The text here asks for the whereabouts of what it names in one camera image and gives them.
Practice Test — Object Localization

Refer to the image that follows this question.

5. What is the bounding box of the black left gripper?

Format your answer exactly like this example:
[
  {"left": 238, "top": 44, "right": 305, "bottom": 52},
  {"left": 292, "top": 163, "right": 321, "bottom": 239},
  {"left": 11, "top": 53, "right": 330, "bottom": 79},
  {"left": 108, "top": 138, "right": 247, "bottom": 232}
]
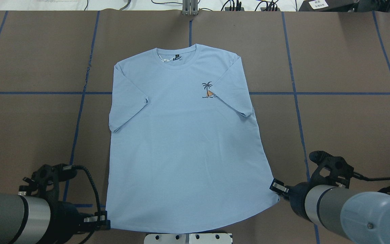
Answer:
[{"left": 55, "top": 201, "right": 111, "bottom": 238}]

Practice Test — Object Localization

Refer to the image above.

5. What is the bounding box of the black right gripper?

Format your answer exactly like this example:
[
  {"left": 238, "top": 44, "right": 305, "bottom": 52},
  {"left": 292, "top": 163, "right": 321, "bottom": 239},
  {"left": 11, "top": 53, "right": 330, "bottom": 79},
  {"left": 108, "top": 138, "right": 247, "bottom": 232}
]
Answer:
[{"left": 269, "top": 179, "right": 312, "bottom": 222}]

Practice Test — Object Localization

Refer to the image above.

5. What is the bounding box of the light blue t-shirt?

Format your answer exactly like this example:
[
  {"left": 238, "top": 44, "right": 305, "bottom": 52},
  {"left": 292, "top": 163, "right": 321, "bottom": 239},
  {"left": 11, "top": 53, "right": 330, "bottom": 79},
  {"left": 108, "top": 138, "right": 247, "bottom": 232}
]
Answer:
[{"left": 105, "top": 44, "right": 280, "bottom": 233}]

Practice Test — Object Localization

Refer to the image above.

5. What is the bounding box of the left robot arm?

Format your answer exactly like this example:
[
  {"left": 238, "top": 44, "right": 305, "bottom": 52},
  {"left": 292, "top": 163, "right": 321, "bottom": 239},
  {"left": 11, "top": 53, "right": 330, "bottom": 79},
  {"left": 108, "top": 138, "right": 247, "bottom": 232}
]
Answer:
[{"left": 0, "top": 193, "right": 110, "bottom": 244}]

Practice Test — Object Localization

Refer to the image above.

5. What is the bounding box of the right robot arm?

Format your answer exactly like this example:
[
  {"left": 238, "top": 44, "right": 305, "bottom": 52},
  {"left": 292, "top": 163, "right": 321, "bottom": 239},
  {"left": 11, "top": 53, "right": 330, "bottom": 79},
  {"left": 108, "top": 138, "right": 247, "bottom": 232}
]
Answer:
[{"left": 270, "top": 179, "right": 390, "bottom": 244}]

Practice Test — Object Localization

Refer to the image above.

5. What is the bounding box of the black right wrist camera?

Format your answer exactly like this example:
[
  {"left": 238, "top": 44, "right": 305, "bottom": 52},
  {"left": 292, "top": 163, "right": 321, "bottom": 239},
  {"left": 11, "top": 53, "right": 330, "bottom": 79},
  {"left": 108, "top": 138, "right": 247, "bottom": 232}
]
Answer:
[{"left": 309, "top": 151, "right": 354, "bottom": 189}]

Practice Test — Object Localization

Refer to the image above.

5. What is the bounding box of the white pedestal column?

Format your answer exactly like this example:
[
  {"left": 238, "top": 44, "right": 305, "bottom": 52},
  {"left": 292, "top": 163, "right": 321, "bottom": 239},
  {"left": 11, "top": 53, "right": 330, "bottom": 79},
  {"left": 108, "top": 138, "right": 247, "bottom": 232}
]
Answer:
[{"left": 144, "top": 233, "right": 234, "bottom": 244}]

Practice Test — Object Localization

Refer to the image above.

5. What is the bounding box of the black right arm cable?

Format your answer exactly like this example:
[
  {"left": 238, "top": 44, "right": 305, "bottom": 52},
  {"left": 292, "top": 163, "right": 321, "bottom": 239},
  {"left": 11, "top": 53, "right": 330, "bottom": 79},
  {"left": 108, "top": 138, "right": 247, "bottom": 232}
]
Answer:
[{"left": 352, "top": 171, "right": 390, "bottom": 194}]

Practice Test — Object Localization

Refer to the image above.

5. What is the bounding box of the aluminium frame post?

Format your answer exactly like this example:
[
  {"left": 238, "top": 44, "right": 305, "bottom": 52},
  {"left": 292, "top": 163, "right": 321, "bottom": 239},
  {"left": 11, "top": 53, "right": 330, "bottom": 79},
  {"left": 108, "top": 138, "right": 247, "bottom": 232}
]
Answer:
[{"left": 182, "top": 0, "right": 199, "bottom": 16}]

